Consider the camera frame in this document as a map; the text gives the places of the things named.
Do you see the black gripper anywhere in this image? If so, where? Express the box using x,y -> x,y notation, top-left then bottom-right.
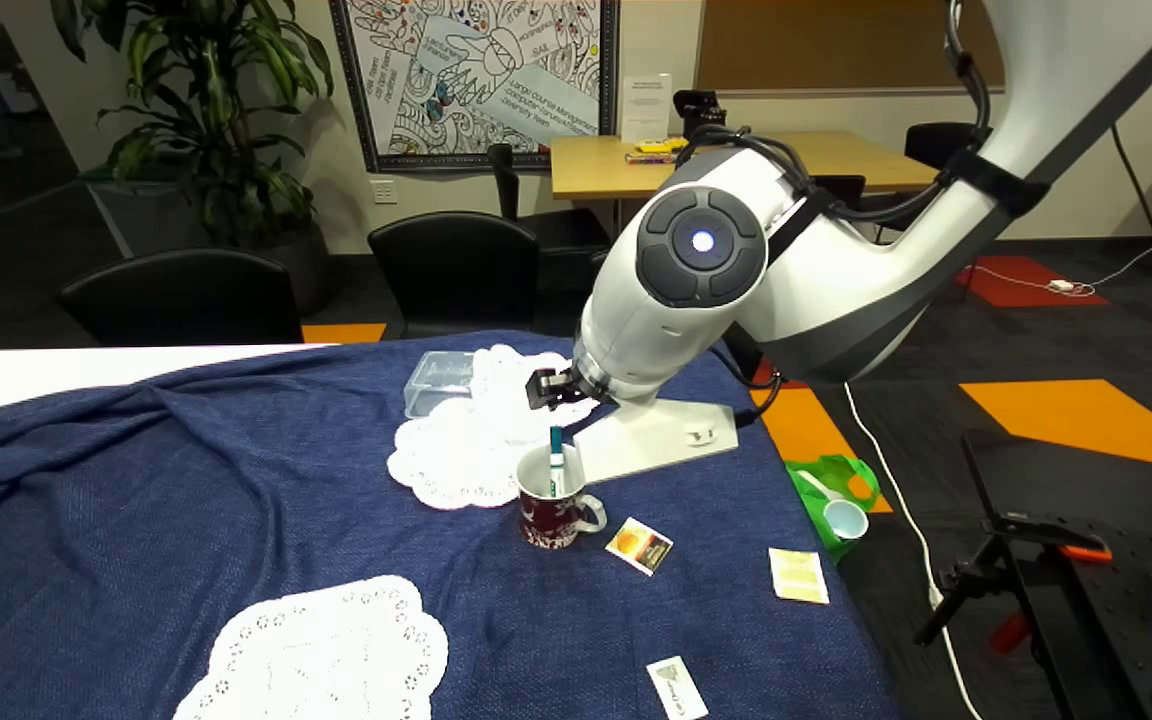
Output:
523,364 -> 616,441

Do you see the white flat board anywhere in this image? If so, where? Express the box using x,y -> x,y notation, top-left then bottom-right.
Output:
582,391 -> 746,486

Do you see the red and white mug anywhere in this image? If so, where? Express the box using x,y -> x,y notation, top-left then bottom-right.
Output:
513,444 -> 611,554

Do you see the white paper lace doily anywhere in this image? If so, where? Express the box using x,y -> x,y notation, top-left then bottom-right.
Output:
386,341 -> 575,515
171,571 -> 451,720

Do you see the brown tea bag packet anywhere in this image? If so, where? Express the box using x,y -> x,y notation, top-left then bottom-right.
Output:
604,513 -> 677,579

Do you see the clear plastic container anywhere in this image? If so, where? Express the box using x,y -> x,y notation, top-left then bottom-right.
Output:
401,348 -> 482,417

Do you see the black office chair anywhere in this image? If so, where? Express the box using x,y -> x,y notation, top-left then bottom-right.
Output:
365,207 -> 546,341
904,119 -> 995,171
56,242 -> 307,348

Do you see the green plastic bag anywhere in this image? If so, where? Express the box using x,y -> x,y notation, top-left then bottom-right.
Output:
784,452 -> 885,558

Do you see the light wooden table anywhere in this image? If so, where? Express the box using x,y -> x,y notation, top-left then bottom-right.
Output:
546,126 -> 944,207

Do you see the yellow sticky note pad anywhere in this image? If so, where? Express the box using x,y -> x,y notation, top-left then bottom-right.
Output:
763,542 -> 831,613

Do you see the white plastic scoop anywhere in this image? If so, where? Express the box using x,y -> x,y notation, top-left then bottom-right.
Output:
797,462 -> 877,542

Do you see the small white printed card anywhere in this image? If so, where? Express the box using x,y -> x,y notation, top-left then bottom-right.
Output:
645,650 -> 711,720

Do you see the white paper sign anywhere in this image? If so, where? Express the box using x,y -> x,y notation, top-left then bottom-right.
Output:
620,69 -> 677,144

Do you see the grey plant pot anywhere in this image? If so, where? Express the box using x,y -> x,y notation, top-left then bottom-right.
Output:
250,215 -> 337,320

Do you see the framed whiteboard with drawings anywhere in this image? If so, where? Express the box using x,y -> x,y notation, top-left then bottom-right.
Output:
327,0 -> 624,176

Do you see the brown cork pinboard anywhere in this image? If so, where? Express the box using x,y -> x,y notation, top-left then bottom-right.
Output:
694,0 -> 1008,93

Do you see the black tripod with red clamps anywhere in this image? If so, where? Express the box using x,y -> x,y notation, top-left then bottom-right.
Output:
914,507 -> 1119,720

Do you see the blue denim table cloth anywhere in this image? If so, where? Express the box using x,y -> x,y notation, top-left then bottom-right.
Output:
0,327 -> 909,720

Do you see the green leafy indoor plant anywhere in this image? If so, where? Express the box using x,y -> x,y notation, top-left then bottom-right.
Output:
46,0 -> 340,257

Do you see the black camera on stand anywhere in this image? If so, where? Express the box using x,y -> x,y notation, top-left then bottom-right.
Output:
667,87 -> 746,140

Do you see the white floor cable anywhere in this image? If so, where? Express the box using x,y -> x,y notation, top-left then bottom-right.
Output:
840,380 -> 990,720

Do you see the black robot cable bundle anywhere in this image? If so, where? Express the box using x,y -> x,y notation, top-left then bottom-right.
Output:
677,0 -> 1048,232

